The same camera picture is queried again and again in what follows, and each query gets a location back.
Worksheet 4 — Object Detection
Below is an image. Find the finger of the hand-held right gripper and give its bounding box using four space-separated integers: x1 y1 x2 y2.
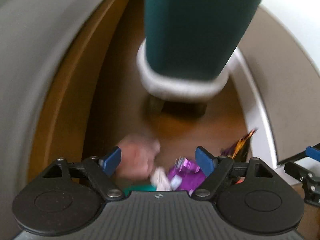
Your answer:
284 162 320 204
276 144 320 167

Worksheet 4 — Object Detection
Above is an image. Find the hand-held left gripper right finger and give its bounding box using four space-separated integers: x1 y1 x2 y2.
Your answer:
191 147 272 202

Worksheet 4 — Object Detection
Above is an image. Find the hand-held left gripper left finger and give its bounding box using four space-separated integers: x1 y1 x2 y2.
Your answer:
41 147 125 202

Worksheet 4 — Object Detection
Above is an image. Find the pink cloth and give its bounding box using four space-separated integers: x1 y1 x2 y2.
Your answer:
116 134 160 183

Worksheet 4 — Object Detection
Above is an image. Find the purple foil snack bag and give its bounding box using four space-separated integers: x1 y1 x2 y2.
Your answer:
167 156 207 197

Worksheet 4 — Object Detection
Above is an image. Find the dark foil snack bag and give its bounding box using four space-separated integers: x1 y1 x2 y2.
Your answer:
221 127 258 159

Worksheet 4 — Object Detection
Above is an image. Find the white cloth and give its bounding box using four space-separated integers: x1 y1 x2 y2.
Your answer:
150 167 172 192

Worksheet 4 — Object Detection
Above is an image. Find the teal plastic trash bin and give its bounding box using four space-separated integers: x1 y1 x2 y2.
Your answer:
144 0 270 83

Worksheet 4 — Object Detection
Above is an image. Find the teal rolled cloth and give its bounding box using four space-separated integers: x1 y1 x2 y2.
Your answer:
124 184 157 197

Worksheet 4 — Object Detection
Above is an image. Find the white sliding door wardrobe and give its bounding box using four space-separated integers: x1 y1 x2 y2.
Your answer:
232 0 320 165

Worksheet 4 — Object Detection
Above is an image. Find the wooden bed frame beige headboard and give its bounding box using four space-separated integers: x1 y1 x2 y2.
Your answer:
27 0 140 188

